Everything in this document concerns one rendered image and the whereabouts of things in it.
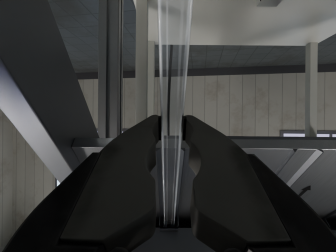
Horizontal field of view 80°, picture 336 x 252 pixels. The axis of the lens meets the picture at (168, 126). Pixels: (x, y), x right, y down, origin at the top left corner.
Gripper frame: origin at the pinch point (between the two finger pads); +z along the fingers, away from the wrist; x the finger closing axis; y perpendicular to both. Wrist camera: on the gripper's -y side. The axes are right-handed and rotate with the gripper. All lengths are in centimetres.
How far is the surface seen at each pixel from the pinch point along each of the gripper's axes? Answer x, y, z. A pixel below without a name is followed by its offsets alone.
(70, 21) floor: -92, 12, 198
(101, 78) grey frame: -13.3, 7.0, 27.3
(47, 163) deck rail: -9.7, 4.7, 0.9
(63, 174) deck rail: -9.0, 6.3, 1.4
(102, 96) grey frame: -13.1, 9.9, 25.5
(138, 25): -8.3, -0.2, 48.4
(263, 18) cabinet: 29, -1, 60
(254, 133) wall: 138, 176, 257
